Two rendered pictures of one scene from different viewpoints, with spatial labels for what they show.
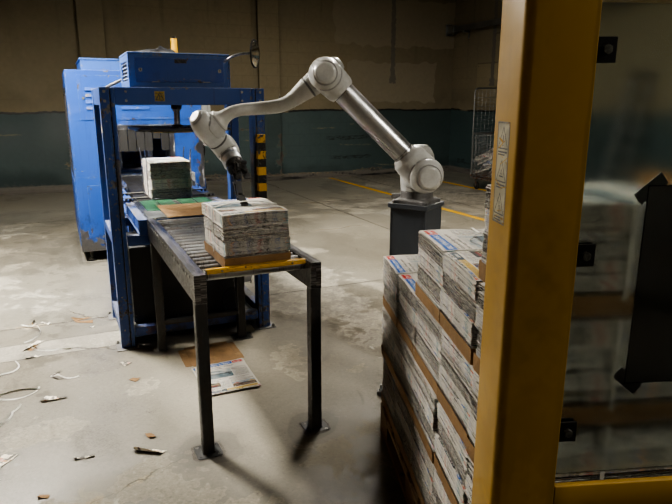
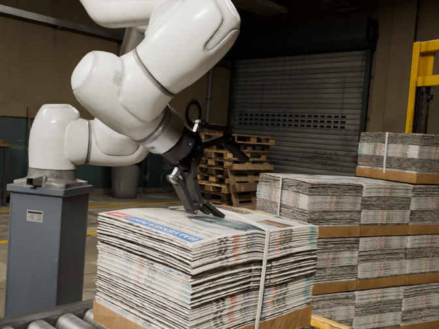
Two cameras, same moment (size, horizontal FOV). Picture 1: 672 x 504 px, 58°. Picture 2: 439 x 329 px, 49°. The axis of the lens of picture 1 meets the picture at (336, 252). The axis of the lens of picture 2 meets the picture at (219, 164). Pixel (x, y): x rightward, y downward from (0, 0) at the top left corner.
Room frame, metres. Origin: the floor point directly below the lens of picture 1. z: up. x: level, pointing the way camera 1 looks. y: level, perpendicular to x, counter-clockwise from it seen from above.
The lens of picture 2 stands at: (2.97, 1.34, 1.20)
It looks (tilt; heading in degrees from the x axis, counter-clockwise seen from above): 3 degrees down; 248
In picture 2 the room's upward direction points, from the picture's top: 4 degrees clockwise
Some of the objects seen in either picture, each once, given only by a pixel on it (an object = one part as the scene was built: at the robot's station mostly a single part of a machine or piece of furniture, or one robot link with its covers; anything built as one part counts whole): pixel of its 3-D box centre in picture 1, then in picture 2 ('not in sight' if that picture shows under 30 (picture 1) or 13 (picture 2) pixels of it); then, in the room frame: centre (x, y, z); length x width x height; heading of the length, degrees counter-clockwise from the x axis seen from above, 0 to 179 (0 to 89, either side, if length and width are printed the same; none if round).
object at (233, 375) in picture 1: (226, 375); not in sight; (3.06, 0.60, 0.01); 0.37 x 0.28 x 0.01; 24
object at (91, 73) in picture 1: (136, 144); not in sight; (6.44, 2.09, 1.04); 1.51 x 1.30 x 2.07; 24
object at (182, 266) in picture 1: (170, 253); not in sight; (2.92, 0.82, 0.74); 1.34 x 0.05 x 0.12; 24
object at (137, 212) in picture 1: (182, 213); not in sight; (3.95, 1.01, 0.75); 0.70 x 0.65 x 0.10; 24
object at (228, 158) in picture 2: not in sight; (232, 170); (-0.51, -6.80, 0.65); 1.33 x 0.94 x 1.30; 28
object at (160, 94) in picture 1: (175, 96); not in sight; (3.95, 1.01, 1.50); 0.94 x 0.68 x 0.10; 114
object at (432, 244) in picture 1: (486, 272); (306, 203); (1.84, -0.47, 0.95); 0.38 x 0.29 x 0.23; 97
